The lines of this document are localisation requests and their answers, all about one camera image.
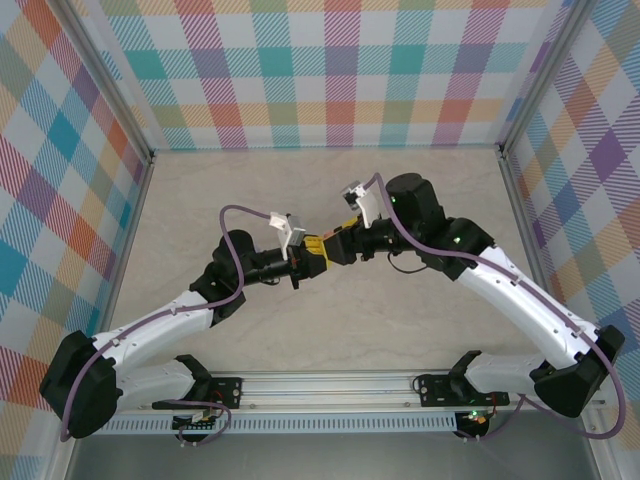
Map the aluminium rear floor strip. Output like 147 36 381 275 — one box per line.
151 143 503 152

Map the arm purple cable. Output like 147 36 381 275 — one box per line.
364 172 627 442
59 204 275 446

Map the aluminium corner post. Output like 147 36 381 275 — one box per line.
58 0 154 164
497 0 581 156

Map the aluminium side floor rail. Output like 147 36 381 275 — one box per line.
87 152 157 376
498 144 576 371

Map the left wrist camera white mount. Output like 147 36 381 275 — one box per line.
268 210 307 262

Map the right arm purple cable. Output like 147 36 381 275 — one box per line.
364 172 627 442

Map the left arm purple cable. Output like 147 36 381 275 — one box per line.
59 204 275 446

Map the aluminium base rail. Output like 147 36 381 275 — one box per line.
117 368 606 414

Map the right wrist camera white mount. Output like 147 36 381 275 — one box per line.
339 179 382 230

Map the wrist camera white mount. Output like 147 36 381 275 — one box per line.
268 210 307 262
339 179 382 230

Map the slotted grey cable duct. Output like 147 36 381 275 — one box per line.
99 417 460 435

